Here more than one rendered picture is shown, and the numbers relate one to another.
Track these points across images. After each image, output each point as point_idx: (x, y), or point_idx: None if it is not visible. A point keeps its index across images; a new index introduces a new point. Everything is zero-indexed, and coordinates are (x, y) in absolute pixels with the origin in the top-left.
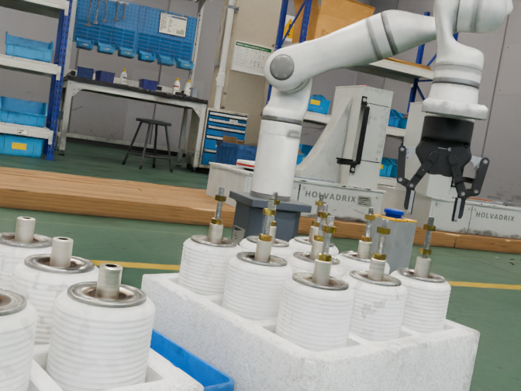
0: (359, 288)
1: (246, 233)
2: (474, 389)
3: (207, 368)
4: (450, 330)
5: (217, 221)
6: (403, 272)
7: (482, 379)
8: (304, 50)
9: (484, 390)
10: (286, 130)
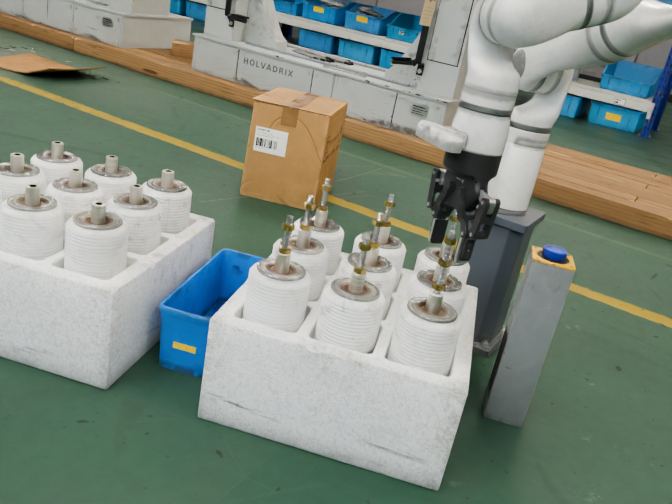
0: (323, 289)
1: None
2: (586, 493)
3: None
4: (427, 373)
5: (319, 207)
6: (417, 300)
7: (633, 499)
8: (537, 45)
9: (599, 502)
10: (514, 136)
